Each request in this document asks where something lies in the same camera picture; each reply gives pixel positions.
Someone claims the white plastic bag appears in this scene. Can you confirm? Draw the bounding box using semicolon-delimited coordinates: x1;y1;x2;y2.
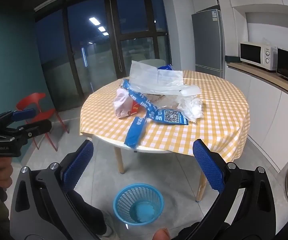
129;60;201;96

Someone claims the grey refrigerator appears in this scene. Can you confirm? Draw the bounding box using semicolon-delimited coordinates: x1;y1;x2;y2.
191;9;226;79

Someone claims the person's left leg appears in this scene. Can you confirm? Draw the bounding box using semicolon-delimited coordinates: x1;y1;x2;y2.
67;190;107;236

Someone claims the pink plastic bag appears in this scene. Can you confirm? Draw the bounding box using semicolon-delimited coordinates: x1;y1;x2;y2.
113;87;134;118

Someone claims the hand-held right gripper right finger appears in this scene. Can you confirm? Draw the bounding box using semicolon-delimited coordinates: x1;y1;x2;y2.
193;139;280;240

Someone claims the white sneaker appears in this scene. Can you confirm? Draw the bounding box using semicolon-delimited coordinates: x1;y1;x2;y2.
99;210;117;238

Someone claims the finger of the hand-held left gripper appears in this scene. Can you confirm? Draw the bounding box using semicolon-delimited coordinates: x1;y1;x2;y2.
0;109;36;130
5;119;52;140

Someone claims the person's right leg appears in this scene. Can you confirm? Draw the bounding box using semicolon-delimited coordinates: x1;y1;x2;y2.
175;221;209;240

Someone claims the person's leg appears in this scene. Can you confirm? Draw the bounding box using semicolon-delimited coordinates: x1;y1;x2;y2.
175;221;209;240
67;190;107;236

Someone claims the red chair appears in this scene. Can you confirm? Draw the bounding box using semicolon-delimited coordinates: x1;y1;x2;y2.
16;92;70;152

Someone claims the blue plastic waste basket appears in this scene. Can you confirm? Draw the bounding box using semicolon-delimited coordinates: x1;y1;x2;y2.
113;183;164;225

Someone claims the white microwave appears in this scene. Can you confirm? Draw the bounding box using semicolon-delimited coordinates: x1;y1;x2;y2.
240;42;277;71

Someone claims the blue printed packaging bag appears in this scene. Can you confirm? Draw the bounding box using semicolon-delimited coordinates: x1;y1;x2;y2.
121;78;189;125

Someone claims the pale green chair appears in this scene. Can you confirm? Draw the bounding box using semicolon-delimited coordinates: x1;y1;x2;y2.
140;59;166;68

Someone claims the yellow checkered tablecloth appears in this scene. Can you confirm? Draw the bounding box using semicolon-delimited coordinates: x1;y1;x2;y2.
80;69;251;160

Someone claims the white cabinet with wooden counter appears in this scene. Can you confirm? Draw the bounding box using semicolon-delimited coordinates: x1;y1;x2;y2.
225;61;288;173

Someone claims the blue snack packet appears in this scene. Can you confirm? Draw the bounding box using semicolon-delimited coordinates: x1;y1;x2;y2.
124;116;147;148

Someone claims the person's right hand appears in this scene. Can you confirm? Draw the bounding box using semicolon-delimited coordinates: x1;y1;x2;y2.
153;228;171;240

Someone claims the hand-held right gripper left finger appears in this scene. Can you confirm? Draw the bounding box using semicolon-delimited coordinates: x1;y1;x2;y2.
10;139;102;240

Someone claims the clear plastic bag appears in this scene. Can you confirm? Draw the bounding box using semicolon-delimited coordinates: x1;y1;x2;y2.
178;96;203;123

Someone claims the large dark window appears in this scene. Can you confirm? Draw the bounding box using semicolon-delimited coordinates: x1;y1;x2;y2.
34;0;172;113

